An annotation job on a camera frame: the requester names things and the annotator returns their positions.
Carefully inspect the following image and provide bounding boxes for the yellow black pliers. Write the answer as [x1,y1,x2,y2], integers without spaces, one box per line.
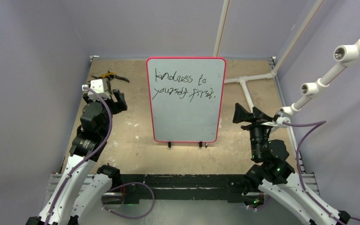
[91,71,116,81]

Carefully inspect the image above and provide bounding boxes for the black handled pliers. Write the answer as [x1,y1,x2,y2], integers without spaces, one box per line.
[107,75,130,83]

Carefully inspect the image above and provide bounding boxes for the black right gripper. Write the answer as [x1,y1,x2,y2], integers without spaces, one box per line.
[232,102,274,160]

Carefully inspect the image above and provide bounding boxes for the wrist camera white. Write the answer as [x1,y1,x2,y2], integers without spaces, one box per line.
[261,111,290,128]
[82,79,111,101]

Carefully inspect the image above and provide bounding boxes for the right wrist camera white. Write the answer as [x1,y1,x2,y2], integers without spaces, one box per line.
[261,111,290,128]

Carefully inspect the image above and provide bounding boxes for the white PVC pipe frame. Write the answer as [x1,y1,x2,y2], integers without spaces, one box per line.
[225,0,360,116]

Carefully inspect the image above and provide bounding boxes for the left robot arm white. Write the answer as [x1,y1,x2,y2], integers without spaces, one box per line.
[26,87,128,225]

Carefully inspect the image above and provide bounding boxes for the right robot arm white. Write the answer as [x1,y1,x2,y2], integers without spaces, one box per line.
[232,103,352,225]

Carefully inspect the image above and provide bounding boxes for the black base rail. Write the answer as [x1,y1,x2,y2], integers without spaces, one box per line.
[97,165,268,208]

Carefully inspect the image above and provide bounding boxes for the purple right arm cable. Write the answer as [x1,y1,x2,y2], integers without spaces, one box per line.
[282,120,360,225]

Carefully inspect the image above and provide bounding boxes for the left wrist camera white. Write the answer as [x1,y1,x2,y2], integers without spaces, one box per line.
[82,79,111,101]

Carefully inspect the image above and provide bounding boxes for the pink framed whiteboard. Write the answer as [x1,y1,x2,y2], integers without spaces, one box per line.
[146,57,227,143]

